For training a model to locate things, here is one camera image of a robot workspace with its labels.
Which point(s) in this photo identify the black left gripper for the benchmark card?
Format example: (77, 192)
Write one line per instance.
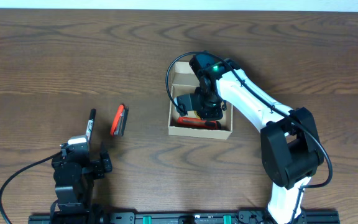
(94, 165)

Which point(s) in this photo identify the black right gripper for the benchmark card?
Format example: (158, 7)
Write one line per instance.
(209, 112)

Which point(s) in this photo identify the black marker pen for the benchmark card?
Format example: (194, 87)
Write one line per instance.
(89, 128)

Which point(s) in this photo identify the red stapler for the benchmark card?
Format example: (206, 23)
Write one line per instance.
(119, 122)

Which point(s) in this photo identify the red utility knife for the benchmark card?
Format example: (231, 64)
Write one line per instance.
(199, 123)

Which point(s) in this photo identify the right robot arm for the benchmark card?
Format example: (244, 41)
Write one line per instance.
(291, 149)

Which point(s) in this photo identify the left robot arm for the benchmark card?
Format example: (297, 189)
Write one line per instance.
(74, 203)

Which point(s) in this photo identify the cardboard box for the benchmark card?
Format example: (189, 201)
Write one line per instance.
(184, 81)

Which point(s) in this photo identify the black mounting rail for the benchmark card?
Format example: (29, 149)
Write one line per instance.
(245, 217)

